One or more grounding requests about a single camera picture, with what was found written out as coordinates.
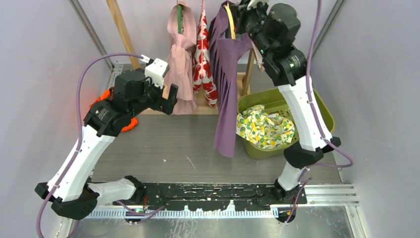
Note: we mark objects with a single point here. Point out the green plastic basket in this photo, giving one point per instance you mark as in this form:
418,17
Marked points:
274,102

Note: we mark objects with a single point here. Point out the beige wooden hanger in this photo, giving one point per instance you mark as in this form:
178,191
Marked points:
258,59

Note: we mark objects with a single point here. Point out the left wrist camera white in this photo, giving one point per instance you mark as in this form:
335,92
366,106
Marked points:
156,69

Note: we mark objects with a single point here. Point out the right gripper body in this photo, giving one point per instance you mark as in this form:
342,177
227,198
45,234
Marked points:
251,21

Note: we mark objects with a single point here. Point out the pink dress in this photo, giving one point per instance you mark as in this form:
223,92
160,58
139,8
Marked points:
180,58

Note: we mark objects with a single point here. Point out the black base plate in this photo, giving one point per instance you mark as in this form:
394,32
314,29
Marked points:
216,197

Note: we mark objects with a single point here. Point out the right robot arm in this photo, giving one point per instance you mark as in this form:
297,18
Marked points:
273,30

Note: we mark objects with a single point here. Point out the lemon print skirt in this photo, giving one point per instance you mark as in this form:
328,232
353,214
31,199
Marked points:
264,130

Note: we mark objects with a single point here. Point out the wooden clothes rack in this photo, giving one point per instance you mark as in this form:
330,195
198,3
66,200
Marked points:
243,78

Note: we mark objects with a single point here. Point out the purple skirt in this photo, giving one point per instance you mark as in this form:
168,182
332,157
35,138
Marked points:
225,53

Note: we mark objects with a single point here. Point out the red floral garment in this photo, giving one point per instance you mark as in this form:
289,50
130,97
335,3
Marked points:
202,73

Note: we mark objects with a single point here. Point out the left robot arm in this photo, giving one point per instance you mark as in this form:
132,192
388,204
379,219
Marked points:
70,192

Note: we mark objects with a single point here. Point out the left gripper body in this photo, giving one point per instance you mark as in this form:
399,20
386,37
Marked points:
152,98

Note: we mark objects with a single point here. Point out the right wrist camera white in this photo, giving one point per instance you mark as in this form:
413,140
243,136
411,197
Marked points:
253,3

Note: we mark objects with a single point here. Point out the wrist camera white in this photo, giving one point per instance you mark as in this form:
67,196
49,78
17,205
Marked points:
156,69
253,3

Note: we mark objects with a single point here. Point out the green hanger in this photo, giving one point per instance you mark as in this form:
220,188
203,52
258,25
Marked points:
180,18

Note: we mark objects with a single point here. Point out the yellow hanger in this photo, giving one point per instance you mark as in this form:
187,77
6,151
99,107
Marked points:
230,21

